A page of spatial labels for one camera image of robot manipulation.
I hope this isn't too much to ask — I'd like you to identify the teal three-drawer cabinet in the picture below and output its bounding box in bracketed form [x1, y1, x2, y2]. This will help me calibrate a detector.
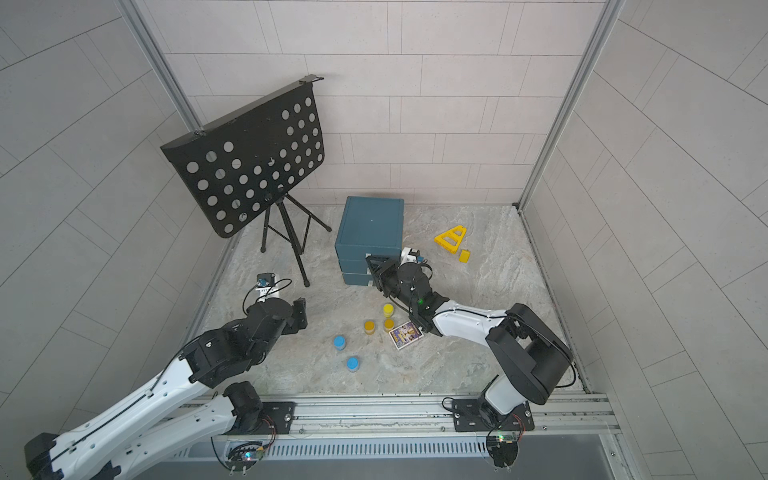
[335, 196, 405, 286]

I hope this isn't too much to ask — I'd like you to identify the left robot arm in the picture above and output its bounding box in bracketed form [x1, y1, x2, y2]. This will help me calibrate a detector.
[24, 298, 307, 479]

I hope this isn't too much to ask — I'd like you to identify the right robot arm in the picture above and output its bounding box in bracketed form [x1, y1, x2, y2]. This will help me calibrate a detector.
[366, 249, 573, 428]

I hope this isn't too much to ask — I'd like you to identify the blue paint can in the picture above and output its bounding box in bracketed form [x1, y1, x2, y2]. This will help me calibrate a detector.
[333, 335, 346, 351]
[346, 356, 360, 372]

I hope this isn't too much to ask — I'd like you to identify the colourful picture card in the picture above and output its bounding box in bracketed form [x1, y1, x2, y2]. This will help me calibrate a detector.
[388, 321, 423, 350]

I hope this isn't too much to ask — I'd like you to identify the left green circuit board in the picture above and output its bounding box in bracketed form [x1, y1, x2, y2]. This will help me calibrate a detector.
[226, 441, 266, 475]

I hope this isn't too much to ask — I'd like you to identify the green circuit board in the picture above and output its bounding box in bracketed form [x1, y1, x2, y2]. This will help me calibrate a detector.
[226, 441, 266, 475]
[486, 434, 519, 469]

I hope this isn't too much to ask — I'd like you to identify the black perforated music stand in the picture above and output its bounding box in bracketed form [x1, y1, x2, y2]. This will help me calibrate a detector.
[161, 74, 326, 256]

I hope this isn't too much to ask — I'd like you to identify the right green circuit board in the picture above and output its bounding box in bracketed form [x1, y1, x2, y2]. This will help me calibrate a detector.
[486, 434, 519, 469]

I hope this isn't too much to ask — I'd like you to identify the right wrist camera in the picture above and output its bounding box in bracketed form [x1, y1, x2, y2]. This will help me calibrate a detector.
[400, 247, 426, 264]

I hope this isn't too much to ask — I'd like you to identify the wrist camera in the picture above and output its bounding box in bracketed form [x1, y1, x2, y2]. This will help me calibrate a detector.
[400, 247, 426, 264]
[256, 272, 276, 296]

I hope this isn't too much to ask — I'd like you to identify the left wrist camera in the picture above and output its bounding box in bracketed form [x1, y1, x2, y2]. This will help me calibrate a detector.
[256, 272, 276, 296]

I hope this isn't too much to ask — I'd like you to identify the yellow triangular plastic frame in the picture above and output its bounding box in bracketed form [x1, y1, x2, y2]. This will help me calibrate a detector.
[434, 225, 467, 254]

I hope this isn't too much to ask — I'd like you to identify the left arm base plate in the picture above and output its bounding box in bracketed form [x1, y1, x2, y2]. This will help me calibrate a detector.
[226, 401, 297, 436]

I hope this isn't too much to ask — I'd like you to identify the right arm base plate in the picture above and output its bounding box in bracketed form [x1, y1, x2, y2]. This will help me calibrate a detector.
[442, 397, 535, 433]

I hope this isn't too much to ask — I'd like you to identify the aluminium mounting rail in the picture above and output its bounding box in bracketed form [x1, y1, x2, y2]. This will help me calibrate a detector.
[149, 392, 625, 445]

